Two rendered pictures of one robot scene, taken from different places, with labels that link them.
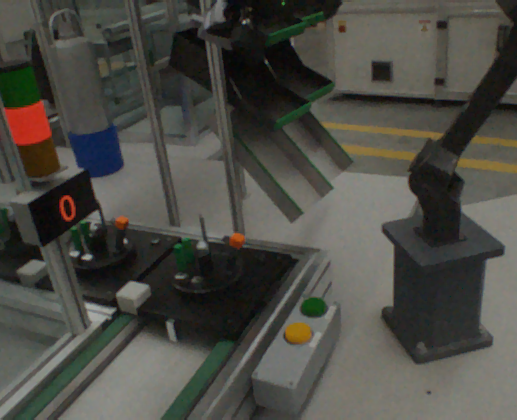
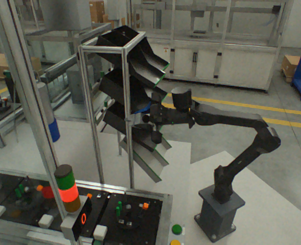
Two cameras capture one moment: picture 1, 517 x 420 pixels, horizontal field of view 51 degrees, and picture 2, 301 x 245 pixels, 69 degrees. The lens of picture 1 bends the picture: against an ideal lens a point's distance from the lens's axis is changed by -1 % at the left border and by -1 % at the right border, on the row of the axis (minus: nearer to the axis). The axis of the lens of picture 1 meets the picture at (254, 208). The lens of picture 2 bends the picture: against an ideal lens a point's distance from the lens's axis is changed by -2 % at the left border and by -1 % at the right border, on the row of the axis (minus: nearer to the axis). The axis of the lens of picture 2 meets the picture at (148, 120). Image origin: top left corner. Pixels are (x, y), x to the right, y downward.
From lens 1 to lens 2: 0.45 m
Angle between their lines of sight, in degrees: 16
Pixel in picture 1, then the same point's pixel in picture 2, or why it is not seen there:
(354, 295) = (180, 209)
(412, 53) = not seen: hidden behind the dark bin
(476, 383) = not seen: outside the picture
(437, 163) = (227, 179)
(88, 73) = (44, 99)
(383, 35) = not seen: hidden behind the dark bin
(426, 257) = (221, 211)
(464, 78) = (180, 71)
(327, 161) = (161, 147)
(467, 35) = (182, 54)
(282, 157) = (148, 152)
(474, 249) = (235, 204)
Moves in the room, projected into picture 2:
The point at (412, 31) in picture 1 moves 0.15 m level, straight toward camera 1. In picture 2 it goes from (160, 51) to (161, 53)
